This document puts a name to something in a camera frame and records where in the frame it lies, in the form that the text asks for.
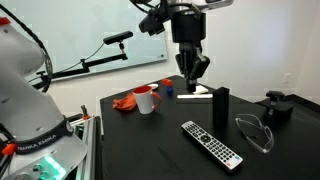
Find red and white mug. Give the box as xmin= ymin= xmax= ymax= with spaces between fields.
xmin=133 ymin=86 xmax=161 ymax=114

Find orange and blue blocks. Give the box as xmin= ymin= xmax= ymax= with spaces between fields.
xmin=162 ymin=79 xmax=173 ymax=96

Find black stereo camera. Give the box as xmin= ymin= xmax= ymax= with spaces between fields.
xmin=103 ymin=31 xmax=133 ymax=45

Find small white dish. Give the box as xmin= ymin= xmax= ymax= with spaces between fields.
xmin=147 ymin=83 xmax=159 ymax=90

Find yellow sticky note pad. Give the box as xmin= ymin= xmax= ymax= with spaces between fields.
xmin=195 ymin=85 xmax=209 ymax=94

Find aluminium frame rail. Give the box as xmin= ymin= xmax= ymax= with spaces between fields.
xmin=71 ymin=116 xmax=100 ymax=180

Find clear safety glasses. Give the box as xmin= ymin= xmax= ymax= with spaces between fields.
xmin=235 ymin=113 xmax=274 ymax=154

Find grey remote control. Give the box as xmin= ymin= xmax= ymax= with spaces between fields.
xmin=181 ymin=121 xmax=243 ymax=172

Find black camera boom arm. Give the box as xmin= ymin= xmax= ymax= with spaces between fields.
xmin=33 ymin=41 xmax=127 ymax=92

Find glass whiteboard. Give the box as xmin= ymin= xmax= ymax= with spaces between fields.
xmin=0 ymin=0 xmax=168 ymax=73

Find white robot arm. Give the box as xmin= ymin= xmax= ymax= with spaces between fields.
xmin=0 ymin=11 xmax=89 ymax=180

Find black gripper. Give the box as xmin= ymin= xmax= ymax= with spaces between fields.
xmin=171 ymin=13 xmax=210 ymax=92

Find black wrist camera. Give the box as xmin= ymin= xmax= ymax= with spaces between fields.
xmin=139 ymin=8 xmax=170 ymax=36

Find white marker with orange cap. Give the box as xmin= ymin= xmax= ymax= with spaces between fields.
xmin=177 ymin=94 xmax=213 ymax=99

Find orange cloth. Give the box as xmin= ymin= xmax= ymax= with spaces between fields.
xmin=113 ymin=93 xmax=137 ymax=111

